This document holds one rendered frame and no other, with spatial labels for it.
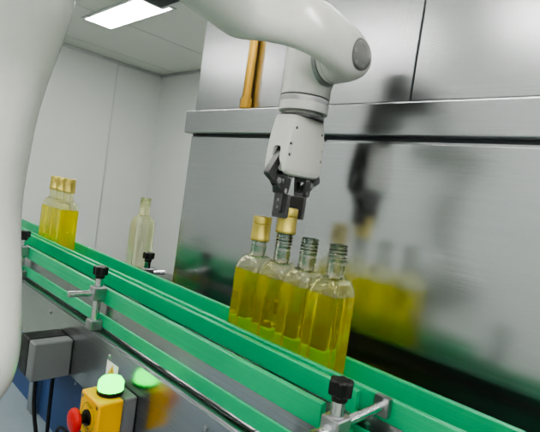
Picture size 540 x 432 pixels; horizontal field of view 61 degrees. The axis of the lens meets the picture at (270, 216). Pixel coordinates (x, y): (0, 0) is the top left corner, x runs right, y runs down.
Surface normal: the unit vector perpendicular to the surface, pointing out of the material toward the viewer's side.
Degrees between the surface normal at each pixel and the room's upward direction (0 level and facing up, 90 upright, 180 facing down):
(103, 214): 90
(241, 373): 90
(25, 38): 123
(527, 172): 90
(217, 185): 90
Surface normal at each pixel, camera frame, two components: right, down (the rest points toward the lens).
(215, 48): -0.69, -0.07
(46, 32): 0.62, 0.70
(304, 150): 0.69, 0.18
